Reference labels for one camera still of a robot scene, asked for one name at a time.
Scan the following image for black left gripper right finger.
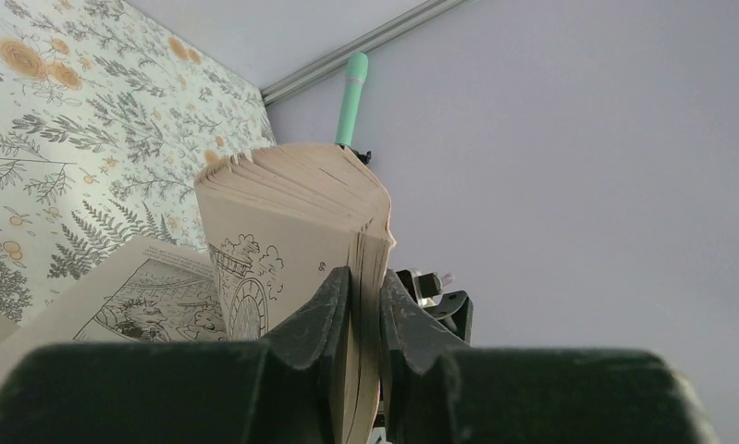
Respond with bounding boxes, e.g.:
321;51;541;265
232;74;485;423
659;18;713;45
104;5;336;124
380;272;719;443

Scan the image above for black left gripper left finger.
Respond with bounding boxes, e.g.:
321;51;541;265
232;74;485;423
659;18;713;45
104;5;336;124
0;266;351;443

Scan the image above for orange paperback book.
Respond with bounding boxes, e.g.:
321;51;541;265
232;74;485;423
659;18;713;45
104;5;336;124
0;143;394;443

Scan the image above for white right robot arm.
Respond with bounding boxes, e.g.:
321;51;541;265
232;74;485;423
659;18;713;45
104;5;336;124
396;268;474;344

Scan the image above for black tripod stand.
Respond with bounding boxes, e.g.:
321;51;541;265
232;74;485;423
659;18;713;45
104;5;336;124
351;149;373;166

